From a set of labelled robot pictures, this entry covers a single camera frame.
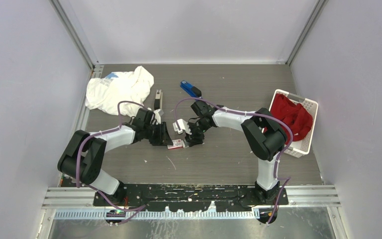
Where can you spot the white perforated cable rail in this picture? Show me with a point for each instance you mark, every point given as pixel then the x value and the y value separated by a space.
pixel 106 214

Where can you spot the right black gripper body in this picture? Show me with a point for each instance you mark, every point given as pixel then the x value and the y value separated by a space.
pixel 197 130

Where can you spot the staple box lid sleeve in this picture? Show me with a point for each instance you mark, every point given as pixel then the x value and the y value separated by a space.
pixel 177 143

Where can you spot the red cloth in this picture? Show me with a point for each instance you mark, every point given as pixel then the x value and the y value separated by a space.
pixel 295 116

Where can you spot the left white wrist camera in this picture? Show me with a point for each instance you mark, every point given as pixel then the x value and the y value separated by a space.
pixel 157 116

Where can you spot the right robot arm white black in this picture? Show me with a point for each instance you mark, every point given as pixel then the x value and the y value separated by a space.
pixel 265 136

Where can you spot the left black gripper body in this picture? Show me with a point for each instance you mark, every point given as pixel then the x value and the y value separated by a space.
pixel 156 135

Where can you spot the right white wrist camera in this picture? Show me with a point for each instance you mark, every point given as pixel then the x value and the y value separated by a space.
pixel 181 126

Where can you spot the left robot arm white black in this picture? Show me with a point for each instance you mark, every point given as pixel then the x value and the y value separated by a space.
pixel 83 156

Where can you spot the white crumpled t-shirt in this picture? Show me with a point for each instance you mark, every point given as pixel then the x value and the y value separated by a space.
pixel 117 93

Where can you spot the blue black stapler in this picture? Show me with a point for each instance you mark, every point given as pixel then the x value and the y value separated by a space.
pixel 190 89

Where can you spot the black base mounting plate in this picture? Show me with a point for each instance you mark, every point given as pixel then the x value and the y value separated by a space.
pixel 197 198

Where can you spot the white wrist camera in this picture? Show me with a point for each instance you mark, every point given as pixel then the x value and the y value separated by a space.
pixel 157 116
pixel 181 126

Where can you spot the white plastic basket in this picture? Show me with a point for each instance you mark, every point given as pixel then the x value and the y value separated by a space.
pixel 300 148

